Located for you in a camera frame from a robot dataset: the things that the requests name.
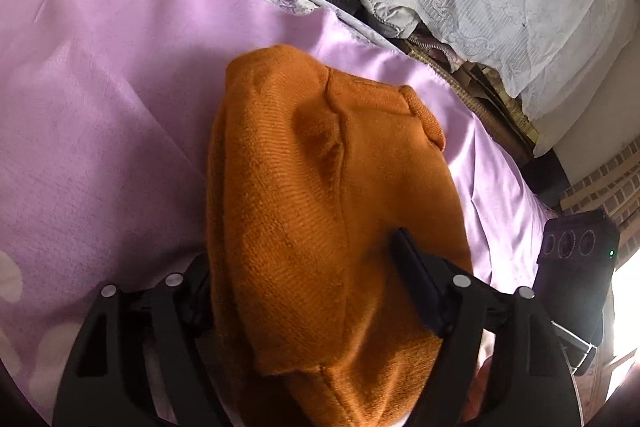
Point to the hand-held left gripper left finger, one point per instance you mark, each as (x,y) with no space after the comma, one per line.
(197,289)

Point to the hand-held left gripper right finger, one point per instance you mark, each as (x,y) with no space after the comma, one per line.
(419,276)

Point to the orange knit sweater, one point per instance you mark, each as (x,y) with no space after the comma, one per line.
(310,207)

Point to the brown woven mat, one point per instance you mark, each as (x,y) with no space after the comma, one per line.
(480,102)

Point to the purple blanket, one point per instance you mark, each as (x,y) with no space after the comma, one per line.
(110,117)

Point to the grey quilted jacket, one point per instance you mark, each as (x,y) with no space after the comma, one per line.
(397,19)

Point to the dark bed frame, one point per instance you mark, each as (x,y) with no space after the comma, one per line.
(549,179)

